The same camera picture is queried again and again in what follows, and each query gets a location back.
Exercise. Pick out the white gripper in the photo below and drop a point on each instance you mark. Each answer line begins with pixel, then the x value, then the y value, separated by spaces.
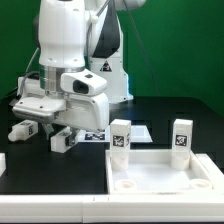
pixel 77 111

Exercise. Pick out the white square table top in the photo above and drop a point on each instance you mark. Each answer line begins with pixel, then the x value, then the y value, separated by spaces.
pixel 150 172

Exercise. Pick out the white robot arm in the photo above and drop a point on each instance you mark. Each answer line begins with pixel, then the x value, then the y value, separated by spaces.
pixel 80 43

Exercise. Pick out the white left fence block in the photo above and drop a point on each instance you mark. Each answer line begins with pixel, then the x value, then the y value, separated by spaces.
pixel 2 163

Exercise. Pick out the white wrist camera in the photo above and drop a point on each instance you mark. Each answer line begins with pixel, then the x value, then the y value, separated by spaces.
pixel 84 82

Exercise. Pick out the white marker base plate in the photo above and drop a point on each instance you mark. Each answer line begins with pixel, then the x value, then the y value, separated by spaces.
pixel 139 134

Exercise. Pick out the white front fence rail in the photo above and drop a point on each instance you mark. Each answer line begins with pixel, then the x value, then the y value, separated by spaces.
pixel 111 208

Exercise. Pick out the white fence rail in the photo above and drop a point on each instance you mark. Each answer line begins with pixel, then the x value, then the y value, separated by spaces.
pixel 111 208
pixel 215 175

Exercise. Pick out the white right fence rail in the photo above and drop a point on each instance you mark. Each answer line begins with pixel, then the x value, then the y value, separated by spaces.
pixel 215 175

